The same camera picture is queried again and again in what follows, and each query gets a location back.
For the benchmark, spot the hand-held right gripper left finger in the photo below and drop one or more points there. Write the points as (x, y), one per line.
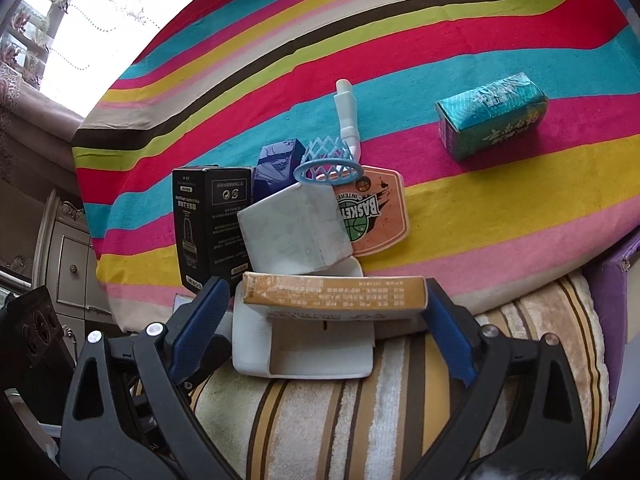
(200, 330)

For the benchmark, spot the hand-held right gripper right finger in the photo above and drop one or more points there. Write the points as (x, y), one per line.
(450, 330)

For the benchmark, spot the orange box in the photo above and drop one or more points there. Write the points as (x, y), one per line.
(335, 292)

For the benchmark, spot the toy basketball hoop with backboard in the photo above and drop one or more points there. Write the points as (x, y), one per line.
(375, 210)

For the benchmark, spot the purple storage box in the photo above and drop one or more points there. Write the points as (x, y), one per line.
(615, 310)

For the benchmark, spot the white plastic hoop stand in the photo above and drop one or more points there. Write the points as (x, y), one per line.
(347, 110)

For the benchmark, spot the cream carved cabinet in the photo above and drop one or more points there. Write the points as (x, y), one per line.
(70, 260)

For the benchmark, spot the black box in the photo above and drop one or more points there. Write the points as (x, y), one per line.
(210, 225)

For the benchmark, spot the white plastic tray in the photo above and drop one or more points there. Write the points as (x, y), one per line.
(320, 355)

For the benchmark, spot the silver grey cube box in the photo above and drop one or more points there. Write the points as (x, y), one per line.
(290, 230)

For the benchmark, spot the striped plush cushion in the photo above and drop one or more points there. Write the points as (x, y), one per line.
(350, 425)

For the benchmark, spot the dark blue box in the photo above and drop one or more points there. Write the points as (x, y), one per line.
(277, 170)

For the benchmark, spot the mauve patterned drape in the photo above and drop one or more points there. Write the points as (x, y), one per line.
(30, 125)

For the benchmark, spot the teal box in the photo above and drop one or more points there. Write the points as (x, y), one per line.
(490, 115)

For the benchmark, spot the colourful striped cloth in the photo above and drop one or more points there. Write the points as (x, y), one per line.
(450, 35)

